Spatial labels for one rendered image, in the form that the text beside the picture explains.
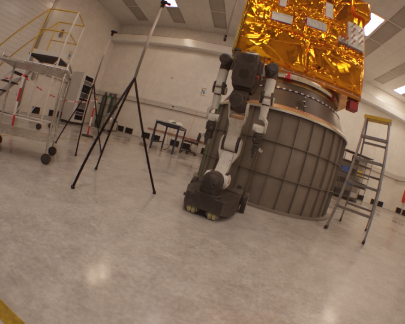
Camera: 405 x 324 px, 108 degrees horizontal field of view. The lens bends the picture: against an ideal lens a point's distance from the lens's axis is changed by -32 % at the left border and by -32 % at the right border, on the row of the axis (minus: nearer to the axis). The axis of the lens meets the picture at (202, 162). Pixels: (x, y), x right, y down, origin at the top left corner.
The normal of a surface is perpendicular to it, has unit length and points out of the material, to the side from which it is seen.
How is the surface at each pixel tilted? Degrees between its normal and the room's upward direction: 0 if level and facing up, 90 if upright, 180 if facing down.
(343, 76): 91
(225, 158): 60
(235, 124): 100
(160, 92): 90
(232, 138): 86
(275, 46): 88
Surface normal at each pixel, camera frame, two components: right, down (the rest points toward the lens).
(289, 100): -0.14, -0.44
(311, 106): 0.11, -0.37
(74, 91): -0.15, 0.05
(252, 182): -0.45, -0.04
